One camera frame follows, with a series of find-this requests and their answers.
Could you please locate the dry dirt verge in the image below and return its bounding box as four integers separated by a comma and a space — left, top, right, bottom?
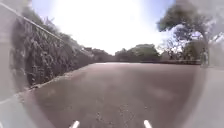
13, 64, 89, 101

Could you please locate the dark bushy tree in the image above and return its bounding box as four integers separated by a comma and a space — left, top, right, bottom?
84, 47, 116, 64

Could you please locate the overgrown wire fence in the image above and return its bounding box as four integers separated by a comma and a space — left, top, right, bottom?
0, 2, 96, 101

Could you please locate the group of trees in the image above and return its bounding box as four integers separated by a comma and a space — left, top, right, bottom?
114, 43, 162, 63

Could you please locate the large tree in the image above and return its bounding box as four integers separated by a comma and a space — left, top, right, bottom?
156, 2, 224, 61

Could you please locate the low dark wall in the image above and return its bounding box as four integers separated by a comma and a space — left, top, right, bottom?
139, 59, 202, 66

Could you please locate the grey asphalt road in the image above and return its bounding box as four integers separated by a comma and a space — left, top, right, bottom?
19, 62, 224, 128

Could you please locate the robot's own part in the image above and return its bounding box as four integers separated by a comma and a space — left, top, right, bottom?
69, 120, 81, 128
143, 119, 153, 128

